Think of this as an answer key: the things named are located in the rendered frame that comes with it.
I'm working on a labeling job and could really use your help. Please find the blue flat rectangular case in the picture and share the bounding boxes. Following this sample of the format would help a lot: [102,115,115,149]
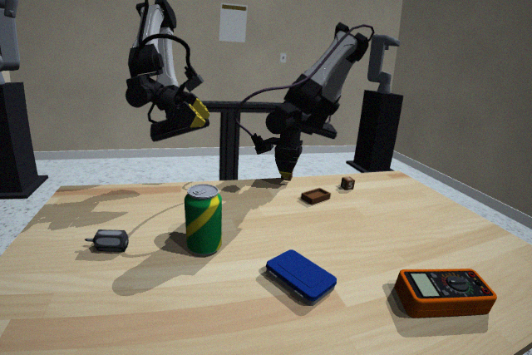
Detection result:
[266,249,337,306]

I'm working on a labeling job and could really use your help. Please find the brown cube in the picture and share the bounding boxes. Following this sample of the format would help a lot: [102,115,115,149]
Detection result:
[281,172,293,181]
[341,177,355,190]

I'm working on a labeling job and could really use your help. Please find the green soda can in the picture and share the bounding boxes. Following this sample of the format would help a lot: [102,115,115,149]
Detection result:
[185,184,222,255]

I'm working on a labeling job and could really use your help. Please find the brown wooden tray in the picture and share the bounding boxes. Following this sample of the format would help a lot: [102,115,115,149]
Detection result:
[301,188,331,205]

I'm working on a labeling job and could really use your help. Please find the orange digital multimeter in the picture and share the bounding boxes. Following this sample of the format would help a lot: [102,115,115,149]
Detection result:
[394,269,497,318]

